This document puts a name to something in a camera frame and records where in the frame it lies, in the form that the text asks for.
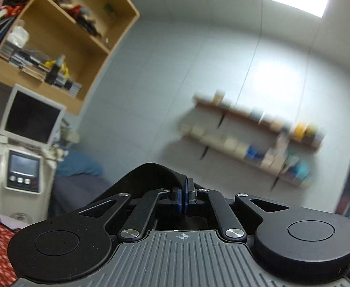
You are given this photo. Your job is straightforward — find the black large jacket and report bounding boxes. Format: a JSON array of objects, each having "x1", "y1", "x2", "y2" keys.
[{"x1": 93, "y1": 163, "x2": 189, "y2": 202}]

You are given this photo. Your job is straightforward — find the grey purple garment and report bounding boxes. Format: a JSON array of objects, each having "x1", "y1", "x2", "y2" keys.
[{"x1": 48, "y1": 174, "x2": 112, "y2": 218}]

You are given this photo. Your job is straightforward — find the upper wooden wall shelf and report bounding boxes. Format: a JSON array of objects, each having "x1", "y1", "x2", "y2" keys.
[{"x1": 192, "y1": 93, "x2": 325, "y2": 151}]

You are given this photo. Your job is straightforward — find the wooden wall bookshelf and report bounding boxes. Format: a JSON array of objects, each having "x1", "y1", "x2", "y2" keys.
[{"x1": 0, "y1": 0, "x2": 139, "y2": 115}]

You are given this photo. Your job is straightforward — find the white medical monitor machine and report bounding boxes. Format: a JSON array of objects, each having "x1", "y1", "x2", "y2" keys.
[{"x1": 0, "y1": 84, "x2": 66, "y2": 224}]

